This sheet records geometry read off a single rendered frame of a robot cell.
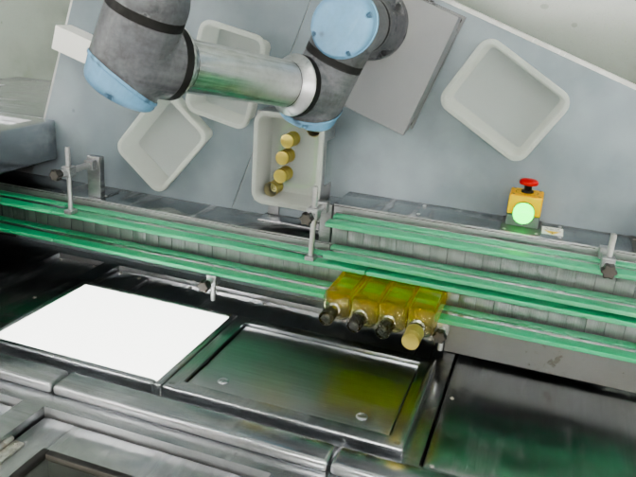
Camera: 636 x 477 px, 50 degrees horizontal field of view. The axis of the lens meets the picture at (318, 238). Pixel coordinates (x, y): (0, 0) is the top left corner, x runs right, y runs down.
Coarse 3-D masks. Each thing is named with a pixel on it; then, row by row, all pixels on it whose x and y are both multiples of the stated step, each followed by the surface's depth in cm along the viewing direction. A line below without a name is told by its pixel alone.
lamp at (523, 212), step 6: (516, 204) 144; (522, 204) 142; (528, 204) 143; (516, 210) 143; (522, 210) 142; (528, 210) 142; (534, 210) 143; (516, 216) 143; (522, 216) 142; (528, 216) 142; (522, 222) 143
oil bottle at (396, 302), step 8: (392, 288) 142; (400, 288) 143; (408, 288) 143; (416, 288) 144; (384, 296) 138; (392, 296) 138; (400, 296) 138; (408, 296) 139; (384, 304) 134; (392, 304) 135; (400, 304) 135; (408, 304) 136; (384, 312) 133; (392, 312) 133; (400, 312) 133; (400, 320) 133; (400, 328) 134
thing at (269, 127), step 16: (272, 112) 156; (256, 128) 158; (272, 128) 164; (288, 128) 163; (256, 144) 159; (272, 144) 166; (304, 144) 163; (320, 144) 154; (256, 160) 161; (272, 160) 167; (304, 160) 164; (320, 160) 155; (256, 176) 162; (272, 176) 168; (304, 176) 165; (320, 176) 156; (256, 192) 164; (288, 192) 168; (304, 192) 167; (320, 192) 158; (304, 208) 160
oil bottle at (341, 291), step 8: (344, 272) 149; (336, 280) 144; (344, 280) 144; (352, 280) 144; (360, 280) 145; (328, 288) 140; (336, 288) 140; (344, 288) 140; (352, 288) 140; (328, 296) 137; (336, 296) 137; (344, 296) 137; (352, 296) 139; (336, 304) 136; (344, 304) 136; (344, 312) 137
